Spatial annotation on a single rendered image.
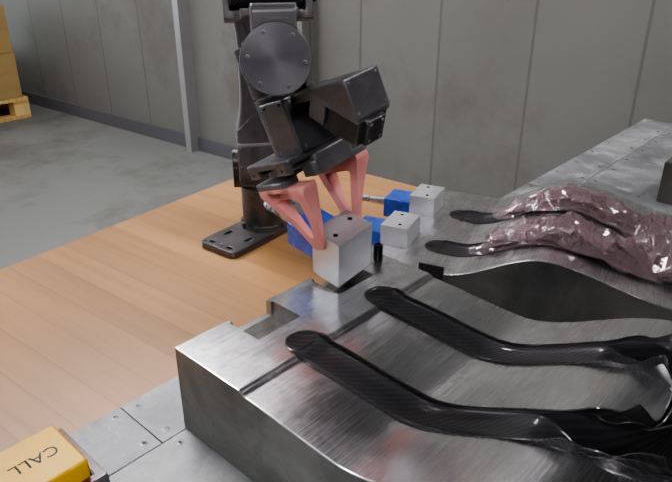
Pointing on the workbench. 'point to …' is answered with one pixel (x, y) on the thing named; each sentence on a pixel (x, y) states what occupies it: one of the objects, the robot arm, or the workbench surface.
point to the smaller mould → (666, 184)
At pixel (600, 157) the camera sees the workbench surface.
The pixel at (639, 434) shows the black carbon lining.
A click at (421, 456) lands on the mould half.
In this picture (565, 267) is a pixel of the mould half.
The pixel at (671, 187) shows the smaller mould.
